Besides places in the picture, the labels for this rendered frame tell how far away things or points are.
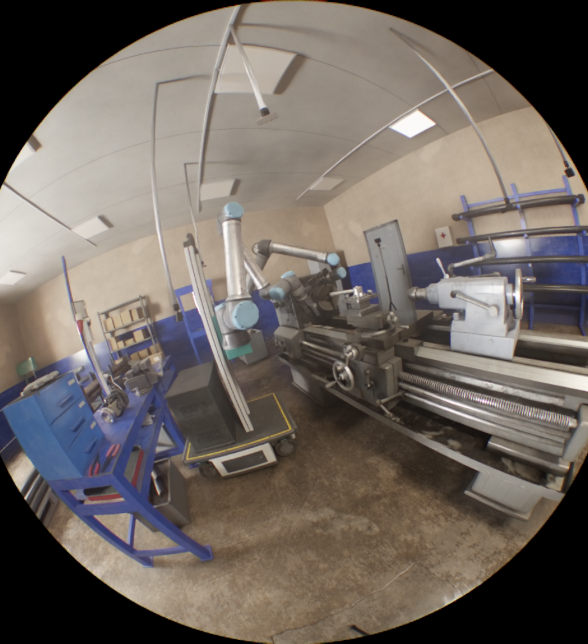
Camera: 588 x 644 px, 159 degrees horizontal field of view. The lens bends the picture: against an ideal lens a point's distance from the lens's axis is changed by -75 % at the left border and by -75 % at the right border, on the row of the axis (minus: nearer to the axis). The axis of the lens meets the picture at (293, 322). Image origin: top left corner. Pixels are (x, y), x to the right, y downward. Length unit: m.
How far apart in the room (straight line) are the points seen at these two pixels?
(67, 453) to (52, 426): 0.13
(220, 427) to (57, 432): 1.07
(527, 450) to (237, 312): 1.58
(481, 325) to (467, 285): 0.19
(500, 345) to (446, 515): 0.96
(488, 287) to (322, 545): 1.53
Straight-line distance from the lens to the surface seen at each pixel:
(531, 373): 1.00
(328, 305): 2.00
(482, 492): 1.52
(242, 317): 1.09
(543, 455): 1.23
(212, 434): 1.63
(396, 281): 5.14
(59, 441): 1.09
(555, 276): 4.16
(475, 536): 1.46
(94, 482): 1.13
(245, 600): 1.45
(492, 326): 1.06
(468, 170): 4.37
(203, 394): 1.46
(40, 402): 1.06
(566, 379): 1.02
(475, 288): 1.09
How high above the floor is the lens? 1.32
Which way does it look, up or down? 11 degrees down
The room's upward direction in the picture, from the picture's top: 15 degrees counter-clockwise
